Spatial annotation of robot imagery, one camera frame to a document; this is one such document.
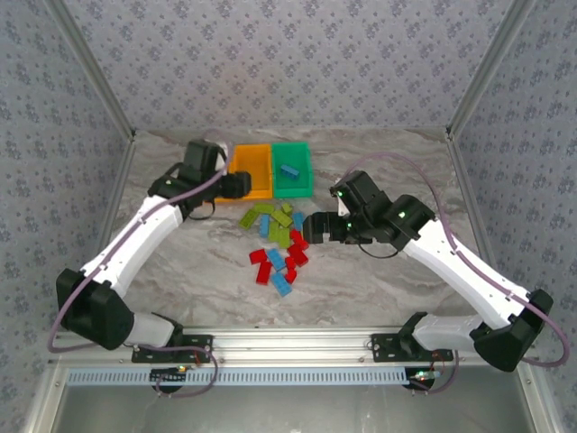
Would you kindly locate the small red lego brick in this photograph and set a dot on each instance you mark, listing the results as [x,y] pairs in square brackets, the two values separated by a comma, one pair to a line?
[291,275]
[290,263]

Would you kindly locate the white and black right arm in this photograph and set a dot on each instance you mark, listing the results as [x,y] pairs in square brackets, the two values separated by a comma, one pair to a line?
[451,266]

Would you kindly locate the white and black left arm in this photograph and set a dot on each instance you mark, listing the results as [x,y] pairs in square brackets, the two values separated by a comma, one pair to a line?
[135,243]

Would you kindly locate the green plastic bin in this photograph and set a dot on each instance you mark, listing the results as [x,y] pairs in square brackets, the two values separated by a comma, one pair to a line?
[297,189]

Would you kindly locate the small black controller board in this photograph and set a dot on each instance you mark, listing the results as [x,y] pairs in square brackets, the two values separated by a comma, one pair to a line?
[421,381]
[169,378]

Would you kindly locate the grey metal lower panel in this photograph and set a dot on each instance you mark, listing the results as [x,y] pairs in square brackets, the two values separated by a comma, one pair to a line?
[293,410]

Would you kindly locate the aluminium table side rail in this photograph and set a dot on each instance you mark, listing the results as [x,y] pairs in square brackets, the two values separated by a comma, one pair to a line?
[116,194]
[469,194]

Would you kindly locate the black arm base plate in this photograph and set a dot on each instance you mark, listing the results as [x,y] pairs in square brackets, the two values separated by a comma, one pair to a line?
[383,347]
[200,345]

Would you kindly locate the aluminium frame post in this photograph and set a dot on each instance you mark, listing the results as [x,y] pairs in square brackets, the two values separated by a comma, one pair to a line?
[487,67]
[96,67]

